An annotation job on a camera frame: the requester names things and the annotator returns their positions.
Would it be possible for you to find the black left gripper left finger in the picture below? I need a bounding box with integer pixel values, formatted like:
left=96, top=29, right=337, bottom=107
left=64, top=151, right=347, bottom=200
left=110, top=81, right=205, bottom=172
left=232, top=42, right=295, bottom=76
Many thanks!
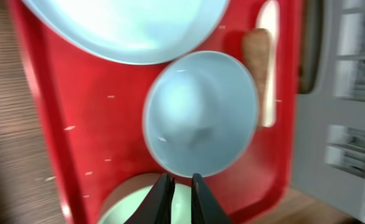
left=125, top=174, right=176, bottom=224

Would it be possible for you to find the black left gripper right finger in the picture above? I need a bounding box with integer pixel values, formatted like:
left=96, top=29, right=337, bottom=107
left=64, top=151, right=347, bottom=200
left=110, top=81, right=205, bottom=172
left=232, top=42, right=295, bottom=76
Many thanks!
left=191, top=173, right=232, bottom=224

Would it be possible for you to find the mint green bowl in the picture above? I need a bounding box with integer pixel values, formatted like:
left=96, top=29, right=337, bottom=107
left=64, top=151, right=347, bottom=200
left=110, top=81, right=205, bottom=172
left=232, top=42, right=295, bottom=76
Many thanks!
left=97, top=173, right=191, bottom=224

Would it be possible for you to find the light blue bowl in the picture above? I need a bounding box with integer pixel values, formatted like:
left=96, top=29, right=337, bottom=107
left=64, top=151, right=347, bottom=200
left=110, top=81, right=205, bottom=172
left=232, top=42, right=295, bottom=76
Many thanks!
left=142, top=50, right=258, bottom=177

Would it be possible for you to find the grey dishwasher rack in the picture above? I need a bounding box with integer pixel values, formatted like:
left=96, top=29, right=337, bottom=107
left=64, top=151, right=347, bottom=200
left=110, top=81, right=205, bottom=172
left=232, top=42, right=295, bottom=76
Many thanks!
left=292, top=0, right=365, bottom=223

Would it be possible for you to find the red plastic tray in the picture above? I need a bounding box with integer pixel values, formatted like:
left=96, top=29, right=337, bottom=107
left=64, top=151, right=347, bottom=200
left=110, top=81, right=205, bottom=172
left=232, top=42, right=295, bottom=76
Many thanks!
left=9, top=0, right=302, bottom=223

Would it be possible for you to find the light blue plate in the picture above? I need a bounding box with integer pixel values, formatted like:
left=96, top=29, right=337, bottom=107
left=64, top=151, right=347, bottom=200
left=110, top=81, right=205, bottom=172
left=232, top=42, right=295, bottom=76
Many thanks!
left=23, top=0, right=229, bottom=65

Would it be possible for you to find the white plastic spoon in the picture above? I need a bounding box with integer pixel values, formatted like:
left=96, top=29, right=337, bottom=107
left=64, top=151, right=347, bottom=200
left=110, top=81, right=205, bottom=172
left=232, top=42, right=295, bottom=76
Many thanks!
left=256, top=0, right=280, bottom=128

